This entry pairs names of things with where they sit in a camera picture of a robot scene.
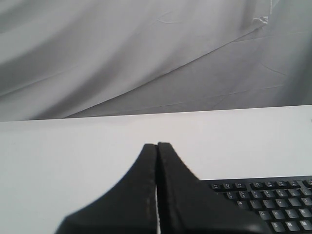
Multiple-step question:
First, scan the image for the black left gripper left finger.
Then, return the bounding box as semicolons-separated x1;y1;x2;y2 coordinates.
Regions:
57;144;157;234

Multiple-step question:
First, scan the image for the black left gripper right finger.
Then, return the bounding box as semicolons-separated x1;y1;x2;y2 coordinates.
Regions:
156;142;272;234

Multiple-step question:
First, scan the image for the black Acer keyboard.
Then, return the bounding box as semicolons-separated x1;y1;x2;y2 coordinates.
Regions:
204;175;312;234

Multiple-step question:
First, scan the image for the grey backdrop cloth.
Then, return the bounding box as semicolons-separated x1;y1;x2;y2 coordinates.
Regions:
0;0;312;121

